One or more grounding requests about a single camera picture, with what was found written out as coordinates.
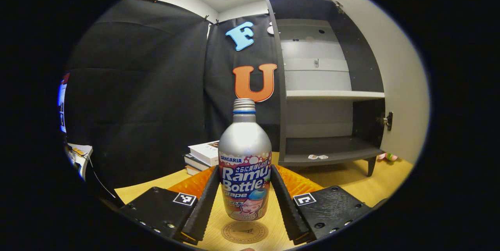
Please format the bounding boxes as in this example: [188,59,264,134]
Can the dark cover book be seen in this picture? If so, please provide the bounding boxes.
[184,153,211,172]

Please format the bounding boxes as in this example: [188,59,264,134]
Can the silver aluminium bottle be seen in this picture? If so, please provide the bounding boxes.
[218,99,272,221]

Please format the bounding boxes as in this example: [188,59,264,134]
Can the white cover book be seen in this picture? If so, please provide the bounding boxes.
[188,141,220,167]

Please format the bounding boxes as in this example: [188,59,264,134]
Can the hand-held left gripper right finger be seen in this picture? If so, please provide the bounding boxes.
[270,164,371,245]

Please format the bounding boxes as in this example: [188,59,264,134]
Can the dark grey cabinet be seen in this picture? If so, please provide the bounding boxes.
[264,0,393,177]

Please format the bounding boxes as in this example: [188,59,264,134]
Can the black backdrop cloth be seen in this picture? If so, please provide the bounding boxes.
[62,0,288,189]

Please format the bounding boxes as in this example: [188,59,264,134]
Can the white side table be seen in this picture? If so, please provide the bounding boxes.
[66,143,94,182]

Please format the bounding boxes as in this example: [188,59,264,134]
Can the light cabinet shelf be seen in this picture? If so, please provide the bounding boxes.
[286,90,386,101]

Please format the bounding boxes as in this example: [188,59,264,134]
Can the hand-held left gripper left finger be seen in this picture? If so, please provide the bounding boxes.
[119,164,220,246]

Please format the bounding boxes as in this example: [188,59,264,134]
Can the round cork coaster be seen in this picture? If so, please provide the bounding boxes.
[221,220,269,244]

